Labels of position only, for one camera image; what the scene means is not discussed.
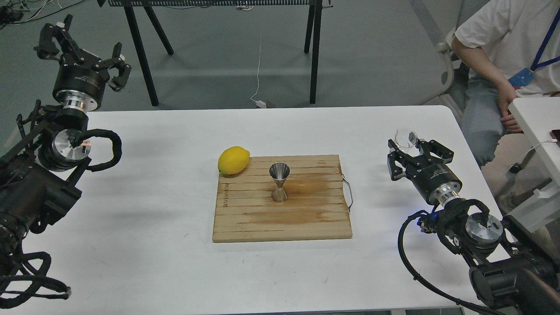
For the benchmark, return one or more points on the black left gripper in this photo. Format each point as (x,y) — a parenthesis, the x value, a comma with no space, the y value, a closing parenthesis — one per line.
(80,76)

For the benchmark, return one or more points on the white office chair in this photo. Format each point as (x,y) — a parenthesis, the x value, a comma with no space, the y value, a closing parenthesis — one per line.
(452,93)

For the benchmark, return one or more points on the white side table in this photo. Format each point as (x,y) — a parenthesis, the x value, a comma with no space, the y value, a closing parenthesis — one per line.
(532,192)

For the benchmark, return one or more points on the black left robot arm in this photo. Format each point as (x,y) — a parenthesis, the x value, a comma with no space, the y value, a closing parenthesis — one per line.
(39,174)

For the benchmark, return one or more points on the seated person in white shirt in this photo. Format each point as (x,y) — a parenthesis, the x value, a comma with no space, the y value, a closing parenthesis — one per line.
(512,50)

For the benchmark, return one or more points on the small clear glass cup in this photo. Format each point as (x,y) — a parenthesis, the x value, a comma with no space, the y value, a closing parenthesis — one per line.
(405,139)

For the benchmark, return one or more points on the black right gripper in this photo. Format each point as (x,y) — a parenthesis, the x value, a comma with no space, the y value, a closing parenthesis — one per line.
(429,172)

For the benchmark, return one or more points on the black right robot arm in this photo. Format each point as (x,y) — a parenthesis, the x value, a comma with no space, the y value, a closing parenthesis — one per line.
(507,266)

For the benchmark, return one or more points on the yellow lemon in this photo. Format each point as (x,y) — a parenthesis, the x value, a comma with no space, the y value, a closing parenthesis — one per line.
(233,160)

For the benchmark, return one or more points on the steel jigger measuring cup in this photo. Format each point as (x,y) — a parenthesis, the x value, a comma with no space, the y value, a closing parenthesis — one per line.
(279,172)

